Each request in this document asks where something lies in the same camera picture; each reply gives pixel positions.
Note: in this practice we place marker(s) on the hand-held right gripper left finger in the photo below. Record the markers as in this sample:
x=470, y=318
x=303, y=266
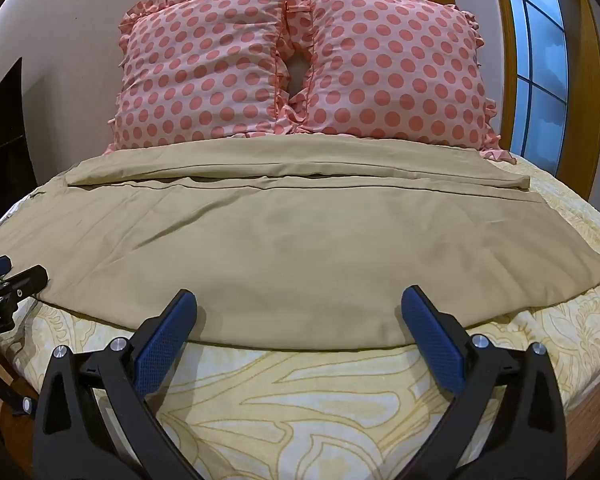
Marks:
x=163, y=340

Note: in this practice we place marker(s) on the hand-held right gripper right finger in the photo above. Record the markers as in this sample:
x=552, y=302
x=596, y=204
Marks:
x=432, y=332

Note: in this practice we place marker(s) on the olive green blanket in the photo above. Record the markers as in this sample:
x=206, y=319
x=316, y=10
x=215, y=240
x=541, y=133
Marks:
x=260, y=240

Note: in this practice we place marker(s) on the dark wooden cabinet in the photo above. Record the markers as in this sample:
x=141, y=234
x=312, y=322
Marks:
x=2, y=145

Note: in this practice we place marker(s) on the yellow patterned bed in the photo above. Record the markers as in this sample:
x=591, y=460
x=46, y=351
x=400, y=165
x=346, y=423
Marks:
x=300, y=400

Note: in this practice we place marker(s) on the pink polka dot pillow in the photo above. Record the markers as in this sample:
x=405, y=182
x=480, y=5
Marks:
x=392, y=65
x=202, y=65

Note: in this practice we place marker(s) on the wooden framed window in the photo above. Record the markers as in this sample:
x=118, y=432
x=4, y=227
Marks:
x=537, y=60

